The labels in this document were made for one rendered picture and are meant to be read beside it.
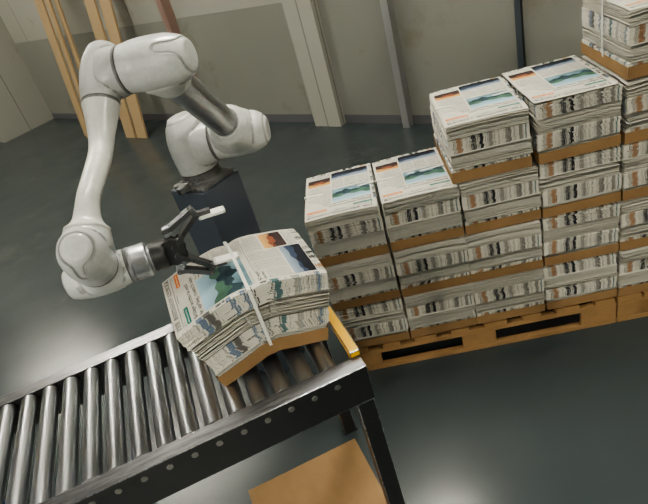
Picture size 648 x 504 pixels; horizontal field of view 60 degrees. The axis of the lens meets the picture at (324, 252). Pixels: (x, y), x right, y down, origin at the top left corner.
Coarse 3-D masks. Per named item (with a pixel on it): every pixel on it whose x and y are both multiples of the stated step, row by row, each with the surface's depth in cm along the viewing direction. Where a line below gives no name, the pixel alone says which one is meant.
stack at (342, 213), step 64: (320, 192) 228; (384, 192) 214; (448, 192) 206; (512, 192) 207; (576, 192) 207; (320, 256) 220; (384, 256) 220; (448, 256) 221; (512, 256) 222; (384, 320) 239; (448, 320) 239; (512, 320) 241
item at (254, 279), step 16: (240, 240) 164; (240, 256) 156; (224, 272) 151; (256, 272) 147; (240, 288) 143; (256, 288) 142; (240, 304) 142; (256, 320) 147; (272, 320) 149; (272, 336) 151
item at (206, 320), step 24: (192, 264) 162; (168, 288) 158; (192, 288) 152; (216, 288) 147; (192, 312) 144; (216, 312) 140; (240, 312) 143; (192, 336) 141; (216, 336) 144; (240, 336) 147; (216, 360) 148; (240, 360) 150
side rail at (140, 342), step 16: (144, 336) 181; (160, 336) 179; (112, 352) 178; (80, 368) 176; (144, 368) 182; (32, 384) 175; (48, 384) 173; (0, 400) 172; (16, 400) 171; (80, 400) 179
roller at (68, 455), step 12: (72, 384) 170; (72, 396) 166; (72, 408) 162; (72, 420) 158; (60, 432) 155; (72, 432) 154; (60, 444) 150; (72, 444) 150; (60, 456) 147; (72, 456) 147; (60, 468) 143; (72, 468) 143; (60, 480) 140; (72, 480) 140; (60, 492) 137
